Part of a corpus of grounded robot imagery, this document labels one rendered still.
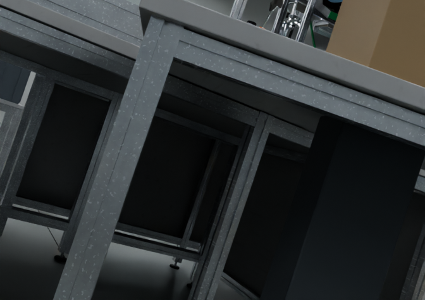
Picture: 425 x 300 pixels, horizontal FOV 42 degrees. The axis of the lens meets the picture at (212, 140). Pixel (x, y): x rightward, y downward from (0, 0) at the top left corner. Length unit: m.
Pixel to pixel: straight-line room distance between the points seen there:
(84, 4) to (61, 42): 0.12
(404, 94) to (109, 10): 0.76
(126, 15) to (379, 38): 0.61
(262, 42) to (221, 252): 0.78
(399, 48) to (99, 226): 0.56
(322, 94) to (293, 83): 0.04
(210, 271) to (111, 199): 0.71
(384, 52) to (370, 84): 0.21
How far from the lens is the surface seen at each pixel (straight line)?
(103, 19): 1.31
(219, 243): 1.40
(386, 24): 0.97
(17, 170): 2.63
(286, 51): 0.74
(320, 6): 1.81
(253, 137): 1.38
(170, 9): 0.73
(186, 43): 0.74
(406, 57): 0.98
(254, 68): 0.75
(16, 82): 3.31
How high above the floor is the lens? 0.68
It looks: 2 degrees up
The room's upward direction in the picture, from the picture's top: 19 degrees clockwise
